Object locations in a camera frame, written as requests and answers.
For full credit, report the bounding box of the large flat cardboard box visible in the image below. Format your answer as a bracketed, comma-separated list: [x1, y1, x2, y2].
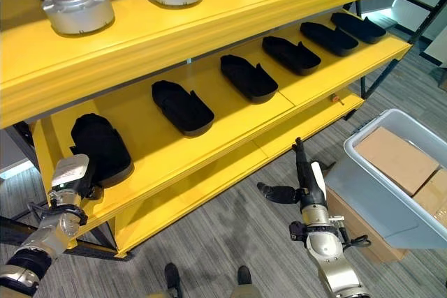
[324, 186, 409, 265]

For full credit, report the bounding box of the robot dark foot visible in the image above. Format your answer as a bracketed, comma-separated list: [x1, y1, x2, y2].
[236, 265, 253, 287]
[163, 262, 183, 298]

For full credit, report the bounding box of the black sole-shaped part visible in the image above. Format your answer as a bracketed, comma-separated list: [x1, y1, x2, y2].
[299, 21, 360, 57]
[68, 112, 135, 189]
[330, 11, 388, 45]
[151, 80, 215, 137]
[219, 54, 279, 104]
[261, 35, 322, 76]

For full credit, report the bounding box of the black metal frame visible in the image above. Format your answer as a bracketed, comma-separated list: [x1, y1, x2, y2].
[345, 0, 447, 121]

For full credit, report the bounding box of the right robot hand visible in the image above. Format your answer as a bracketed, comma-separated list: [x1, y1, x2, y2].
[256, 136, 328, 214]

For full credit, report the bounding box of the yellow shelf unit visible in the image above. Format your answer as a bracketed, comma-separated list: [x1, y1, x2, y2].
[0, 0, 447, 260]

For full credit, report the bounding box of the grey plastic box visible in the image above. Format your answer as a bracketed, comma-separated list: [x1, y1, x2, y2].
[323, 108, 447, 251]

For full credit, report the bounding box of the robot left dark foot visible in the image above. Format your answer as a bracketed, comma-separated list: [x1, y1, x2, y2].
[163, 262, 183, 298]

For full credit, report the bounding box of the brown cardboard box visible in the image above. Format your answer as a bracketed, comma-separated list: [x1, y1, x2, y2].
[353, 126, 441, 197]
[411, 168, 447, 222]

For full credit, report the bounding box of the robot right dark foot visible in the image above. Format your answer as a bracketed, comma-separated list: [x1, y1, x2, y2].
[236, 265, 253, 287]

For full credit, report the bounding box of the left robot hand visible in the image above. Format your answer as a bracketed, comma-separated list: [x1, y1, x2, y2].
[51, 153, 104, 202]

